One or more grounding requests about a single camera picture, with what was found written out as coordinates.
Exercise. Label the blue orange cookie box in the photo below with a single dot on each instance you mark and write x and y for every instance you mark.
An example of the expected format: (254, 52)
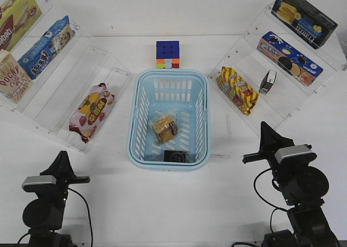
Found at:
(289, 58)

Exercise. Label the left clear acrylic shelf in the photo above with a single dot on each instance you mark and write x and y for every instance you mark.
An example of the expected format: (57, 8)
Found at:
(61, 87)

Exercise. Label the pink fruit snack bag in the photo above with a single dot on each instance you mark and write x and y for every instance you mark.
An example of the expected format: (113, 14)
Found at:
(92, 112)

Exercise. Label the beige Pocky box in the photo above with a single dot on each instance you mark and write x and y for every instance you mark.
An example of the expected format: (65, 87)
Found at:
(15, 82)

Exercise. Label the clear acrylic shelf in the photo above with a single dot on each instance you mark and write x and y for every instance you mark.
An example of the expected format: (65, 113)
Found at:
(61, 87)
(287, 94)

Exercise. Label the light blue plastic basket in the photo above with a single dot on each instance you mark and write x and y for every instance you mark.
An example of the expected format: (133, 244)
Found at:
(183, 94)

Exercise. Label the multicolour puzzle cube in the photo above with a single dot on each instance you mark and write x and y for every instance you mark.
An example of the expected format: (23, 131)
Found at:
(167, 54)

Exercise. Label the yellow red biscuit box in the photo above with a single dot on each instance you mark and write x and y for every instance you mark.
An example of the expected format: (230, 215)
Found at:
(17, 17)

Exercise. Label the black cracker box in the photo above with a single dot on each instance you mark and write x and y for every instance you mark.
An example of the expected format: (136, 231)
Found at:
(304, 19)

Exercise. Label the right clear acrylic shelf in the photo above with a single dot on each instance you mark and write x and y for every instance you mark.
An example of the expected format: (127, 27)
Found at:
(287, 94)

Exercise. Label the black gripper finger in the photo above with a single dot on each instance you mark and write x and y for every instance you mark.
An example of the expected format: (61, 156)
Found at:
(271, 141)
(60, 168)

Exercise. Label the blue cookie bag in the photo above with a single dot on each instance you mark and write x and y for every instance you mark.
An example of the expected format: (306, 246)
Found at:
(36, 59)

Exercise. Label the black white tissue pack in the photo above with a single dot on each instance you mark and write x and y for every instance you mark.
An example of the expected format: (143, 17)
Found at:
(267, 82)

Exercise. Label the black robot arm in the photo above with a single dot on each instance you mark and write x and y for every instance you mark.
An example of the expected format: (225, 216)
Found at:
(302, 187)
(44, 215)

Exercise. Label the bread bun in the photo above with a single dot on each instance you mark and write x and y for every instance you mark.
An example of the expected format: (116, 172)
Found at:
(165, 128)

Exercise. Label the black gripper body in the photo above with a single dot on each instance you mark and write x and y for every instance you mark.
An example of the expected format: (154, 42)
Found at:
(280, 171)
(55, 189)

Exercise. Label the red yellow snack bag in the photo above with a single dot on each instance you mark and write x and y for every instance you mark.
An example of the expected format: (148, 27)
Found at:
(237, 90)

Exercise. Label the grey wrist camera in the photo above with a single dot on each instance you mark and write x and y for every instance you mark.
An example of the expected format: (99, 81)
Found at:
(38, 183)
(295, 155)

